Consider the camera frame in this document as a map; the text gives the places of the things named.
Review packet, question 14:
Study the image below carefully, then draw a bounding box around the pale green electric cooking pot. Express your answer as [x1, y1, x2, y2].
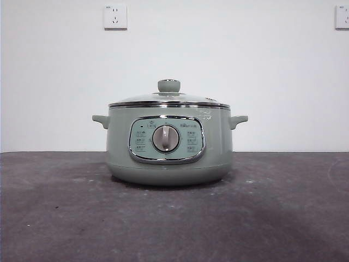
[92, 104, 249, 187]

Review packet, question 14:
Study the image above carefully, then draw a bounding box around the white wall socket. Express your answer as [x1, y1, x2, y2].
[335, 4, 349, 30]
[103, 4, 128, 31]

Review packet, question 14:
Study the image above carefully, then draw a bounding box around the glass lid with green knob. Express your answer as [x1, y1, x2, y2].
[108, 79, 231, 110]

